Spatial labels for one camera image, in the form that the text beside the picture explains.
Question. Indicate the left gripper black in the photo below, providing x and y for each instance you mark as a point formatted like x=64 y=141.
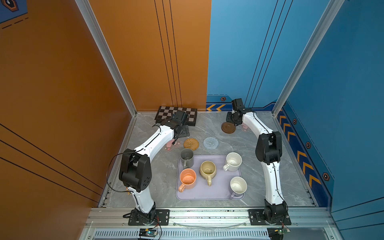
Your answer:
x=186 y=131

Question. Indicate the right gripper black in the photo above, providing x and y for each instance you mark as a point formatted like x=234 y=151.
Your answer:
x=228 y=118

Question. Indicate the brown wooden round coaster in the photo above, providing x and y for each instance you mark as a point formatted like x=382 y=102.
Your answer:
x=228 y=128

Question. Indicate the pink flower coaster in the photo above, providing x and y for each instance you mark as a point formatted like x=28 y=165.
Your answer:
x=172 y=144
x=245 y=128

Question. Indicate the tan rattan round coaster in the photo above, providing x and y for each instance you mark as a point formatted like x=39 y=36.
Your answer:
x=191 y=143

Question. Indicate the light blue woven coaster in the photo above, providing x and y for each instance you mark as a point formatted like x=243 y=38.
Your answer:
x=210 y=143

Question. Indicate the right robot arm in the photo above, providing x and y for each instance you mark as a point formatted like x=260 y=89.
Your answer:
x=269 y=150

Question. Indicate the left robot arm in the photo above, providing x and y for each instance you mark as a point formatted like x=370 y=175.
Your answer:
x=136 y=172

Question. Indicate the folded chessboard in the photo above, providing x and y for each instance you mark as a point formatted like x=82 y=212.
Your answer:
x=165 y=112

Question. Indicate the grey metal cup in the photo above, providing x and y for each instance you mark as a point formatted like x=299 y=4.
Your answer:
x=187 y=158

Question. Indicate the white ceramic mug upper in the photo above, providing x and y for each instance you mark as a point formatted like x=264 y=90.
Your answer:
x=233 y=162

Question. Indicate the yellow ceramic mug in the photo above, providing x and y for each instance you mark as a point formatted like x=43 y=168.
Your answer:
x=208 y=171

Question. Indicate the orange ceramic mug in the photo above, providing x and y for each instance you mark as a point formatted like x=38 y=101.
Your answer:
x=188 y=180

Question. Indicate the white lavender mug lower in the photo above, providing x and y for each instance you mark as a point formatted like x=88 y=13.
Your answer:
x=238 y=186

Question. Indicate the lavender plastic tray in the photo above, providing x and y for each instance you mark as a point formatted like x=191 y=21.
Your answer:
x=220 y=188

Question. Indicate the green circuit board left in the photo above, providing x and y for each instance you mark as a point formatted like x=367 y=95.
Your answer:
x=148 y=233

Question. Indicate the circuit board right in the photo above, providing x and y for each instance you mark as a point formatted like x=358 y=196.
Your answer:
x=278 y=234

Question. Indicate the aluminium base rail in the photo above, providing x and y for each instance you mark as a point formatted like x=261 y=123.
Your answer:
x=216 y=223

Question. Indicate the aluminium frame post right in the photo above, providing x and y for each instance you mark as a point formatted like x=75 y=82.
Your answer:
x=318 y=34

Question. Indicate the aluminium frame post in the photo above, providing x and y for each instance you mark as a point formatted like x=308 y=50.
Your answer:
x=101 y=42
x=318 y=34

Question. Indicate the aluminium frame post left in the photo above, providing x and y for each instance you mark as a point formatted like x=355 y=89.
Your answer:
x=101 y=42

